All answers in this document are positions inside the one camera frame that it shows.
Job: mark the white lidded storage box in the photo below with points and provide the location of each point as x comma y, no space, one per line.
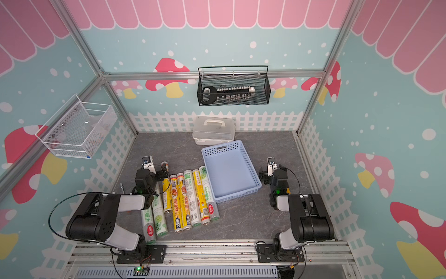
213,130

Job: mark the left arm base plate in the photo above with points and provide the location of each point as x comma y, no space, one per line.
151,254

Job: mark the short yellow wrap roll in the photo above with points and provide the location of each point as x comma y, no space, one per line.
167,203

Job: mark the white wire wall basket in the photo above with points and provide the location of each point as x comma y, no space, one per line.
77,129

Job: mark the black wire wall basket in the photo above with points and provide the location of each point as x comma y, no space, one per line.
233,85

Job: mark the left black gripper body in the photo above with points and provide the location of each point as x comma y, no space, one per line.
157,177

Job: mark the aluminium front rail frame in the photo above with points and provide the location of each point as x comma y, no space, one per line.
216,259

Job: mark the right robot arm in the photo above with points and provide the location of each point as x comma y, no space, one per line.
309,218

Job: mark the green led circuit board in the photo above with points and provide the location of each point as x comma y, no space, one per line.
141,271

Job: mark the blue plastic basket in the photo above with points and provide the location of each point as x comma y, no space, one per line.
231,172

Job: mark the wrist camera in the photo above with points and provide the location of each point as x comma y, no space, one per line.
147,163
271,166

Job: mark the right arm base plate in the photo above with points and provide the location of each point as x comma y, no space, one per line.
268,253

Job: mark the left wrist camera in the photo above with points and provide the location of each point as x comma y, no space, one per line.
147,163

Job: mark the black socket bit holder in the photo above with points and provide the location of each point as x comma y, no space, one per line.
211,95

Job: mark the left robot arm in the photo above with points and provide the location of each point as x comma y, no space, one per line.
95,218

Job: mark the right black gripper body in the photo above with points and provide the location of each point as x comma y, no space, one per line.
268,180

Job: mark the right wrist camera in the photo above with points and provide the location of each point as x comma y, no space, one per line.
271,166

